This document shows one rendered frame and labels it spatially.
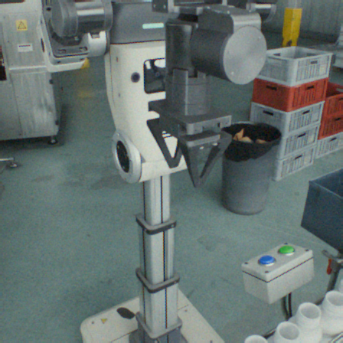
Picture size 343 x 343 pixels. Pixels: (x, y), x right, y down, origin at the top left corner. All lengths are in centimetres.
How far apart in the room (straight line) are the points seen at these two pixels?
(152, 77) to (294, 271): 55
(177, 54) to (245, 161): 223
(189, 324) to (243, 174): 130
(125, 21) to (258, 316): 171
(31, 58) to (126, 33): 307
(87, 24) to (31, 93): 334
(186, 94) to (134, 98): 48
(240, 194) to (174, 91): 238
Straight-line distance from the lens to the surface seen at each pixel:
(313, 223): 155
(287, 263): 79
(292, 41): 1095
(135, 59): 88
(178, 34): 42
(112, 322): 178
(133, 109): 92
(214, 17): 38
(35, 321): 222
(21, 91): 407
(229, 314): 216
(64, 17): 73
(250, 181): 272
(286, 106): 317
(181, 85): 43
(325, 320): 70
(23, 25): 394
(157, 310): 140
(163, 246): 122
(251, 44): 38
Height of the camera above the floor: 163
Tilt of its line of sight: 28 degrees down
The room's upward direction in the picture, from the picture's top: straight up
